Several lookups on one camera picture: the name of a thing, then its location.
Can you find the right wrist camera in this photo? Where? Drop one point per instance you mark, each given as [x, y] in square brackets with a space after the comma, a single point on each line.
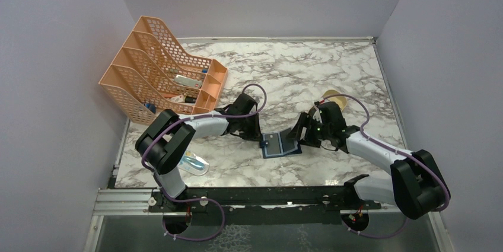
[315, 113]

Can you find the small black item in organizer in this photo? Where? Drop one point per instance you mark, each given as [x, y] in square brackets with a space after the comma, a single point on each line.
[190, 100]

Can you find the dark blue card holder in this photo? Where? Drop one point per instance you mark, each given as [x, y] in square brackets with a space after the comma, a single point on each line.
[298, 151]

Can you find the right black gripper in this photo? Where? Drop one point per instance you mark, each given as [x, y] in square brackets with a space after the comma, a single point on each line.
[306, 120]

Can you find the clear blister pack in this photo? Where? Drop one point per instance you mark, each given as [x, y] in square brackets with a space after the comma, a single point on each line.
[193, 164]

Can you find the white grey eraser box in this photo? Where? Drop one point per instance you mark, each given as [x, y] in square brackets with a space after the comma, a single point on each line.
[187, 82]

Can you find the beige oval tray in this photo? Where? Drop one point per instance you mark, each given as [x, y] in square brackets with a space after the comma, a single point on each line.
[334, 96]

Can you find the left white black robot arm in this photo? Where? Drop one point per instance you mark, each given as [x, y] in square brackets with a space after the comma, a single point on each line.
[167, 138]

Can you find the orange plastic file organizer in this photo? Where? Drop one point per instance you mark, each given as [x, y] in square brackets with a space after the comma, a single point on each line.
[144, 69]

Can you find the blue item in organizer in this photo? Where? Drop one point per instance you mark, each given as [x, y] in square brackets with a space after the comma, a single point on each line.
[151, 107]

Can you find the black credit card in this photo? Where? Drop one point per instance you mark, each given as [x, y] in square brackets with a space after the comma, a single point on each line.
[272, 145]
[288, 145]

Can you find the black mounting rail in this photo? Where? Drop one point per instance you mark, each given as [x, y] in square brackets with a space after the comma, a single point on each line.
[260, 205]

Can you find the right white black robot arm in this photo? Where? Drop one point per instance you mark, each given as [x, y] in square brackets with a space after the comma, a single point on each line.
[414, 183]

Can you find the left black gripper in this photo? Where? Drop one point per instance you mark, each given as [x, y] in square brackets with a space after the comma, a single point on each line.
[255, 134]

